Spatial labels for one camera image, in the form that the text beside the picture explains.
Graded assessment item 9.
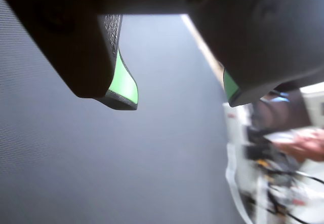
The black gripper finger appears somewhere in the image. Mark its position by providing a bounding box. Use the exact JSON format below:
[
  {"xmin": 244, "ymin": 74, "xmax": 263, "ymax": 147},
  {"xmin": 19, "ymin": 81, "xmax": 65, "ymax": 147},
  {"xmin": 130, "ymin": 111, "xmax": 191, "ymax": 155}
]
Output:
[{"xmin": 187, "ymin": 0, "xmax": 324, "ymax": 108}]

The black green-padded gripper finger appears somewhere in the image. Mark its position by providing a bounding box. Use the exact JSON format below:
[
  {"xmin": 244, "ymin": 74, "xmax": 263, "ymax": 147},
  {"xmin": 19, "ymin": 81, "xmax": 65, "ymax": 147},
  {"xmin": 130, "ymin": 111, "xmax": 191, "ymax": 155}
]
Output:
[{"xmin": 0, "ymin": 0, "xmax": 140, "ymax": 111}]

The white box with red print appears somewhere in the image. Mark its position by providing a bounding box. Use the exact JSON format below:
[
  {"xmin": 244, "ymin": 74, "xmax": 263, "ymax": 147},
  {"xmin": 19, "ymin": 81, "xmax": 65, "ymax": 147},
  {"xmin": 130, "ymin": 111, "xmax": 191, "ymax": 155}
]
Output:
[{"xmin": 223, "ymin": 101, "xmax": 252, "ymax": 144}]

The person's hand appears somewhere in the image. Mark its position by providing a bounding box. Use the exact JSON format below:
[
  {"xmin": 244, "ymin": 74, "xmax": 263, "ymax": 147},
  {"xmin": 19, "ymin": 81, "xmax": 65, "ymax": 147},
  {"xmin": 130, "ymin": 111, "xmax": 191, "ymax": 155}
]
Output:
[{"xmin": 274, "ymin": 128, "xmax": 324, "ymax": 163}]

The dark grey table mat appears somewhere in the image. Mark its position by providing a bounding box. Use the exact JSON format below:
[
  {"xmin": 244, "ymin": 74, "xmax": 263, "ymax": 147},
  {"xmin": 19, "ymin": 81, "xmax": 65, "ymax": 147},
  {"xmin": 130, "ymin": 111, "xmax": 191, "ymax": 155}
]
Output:
[{"xmin": 0, "ymin": 0, "xmax": 245, "ymax": 224}]

